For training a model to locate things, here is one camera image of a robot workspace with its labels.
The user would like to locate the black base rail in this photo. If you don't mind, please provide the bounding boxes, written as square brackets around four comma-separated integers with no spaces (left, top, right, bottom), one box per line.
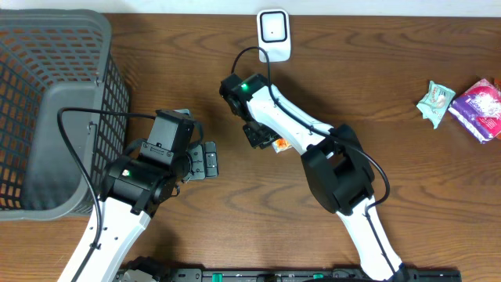
[113,256,463,282]

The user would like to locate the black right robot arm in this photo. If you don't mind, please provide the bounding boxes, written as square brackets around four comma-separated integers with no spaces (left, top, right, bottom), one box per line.
[219,74,402,280]

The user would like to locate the teal wet wipes pack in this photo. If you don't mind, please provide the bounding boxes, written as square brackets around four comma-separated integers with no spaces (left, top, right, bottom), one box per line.
[416,81,456,129]

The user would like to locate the red snack bar wrapper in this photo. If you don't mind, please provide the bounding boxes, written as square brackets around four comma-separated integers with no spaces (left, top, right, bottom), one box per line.
[494,79,501,139]

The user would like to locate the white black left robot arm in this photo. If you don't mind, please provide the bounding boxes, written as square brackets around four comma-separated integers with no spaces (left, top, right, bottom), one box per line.
[57,107,219,281]

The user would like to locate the red purple snack pack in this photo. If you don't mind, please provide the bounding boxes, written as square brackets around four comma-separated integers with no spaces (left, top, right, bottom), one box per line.
[448,79,500,143]

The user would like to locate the small orange box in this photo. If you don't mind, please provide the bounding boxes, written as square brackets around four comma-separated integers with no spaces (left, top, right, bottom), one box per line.
[272,138,292,153]

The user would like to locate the grey plastic mesh basket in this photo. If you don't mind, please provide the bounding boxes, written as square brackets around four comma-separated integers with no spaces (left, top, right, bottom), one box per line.
[1,9,131,221]

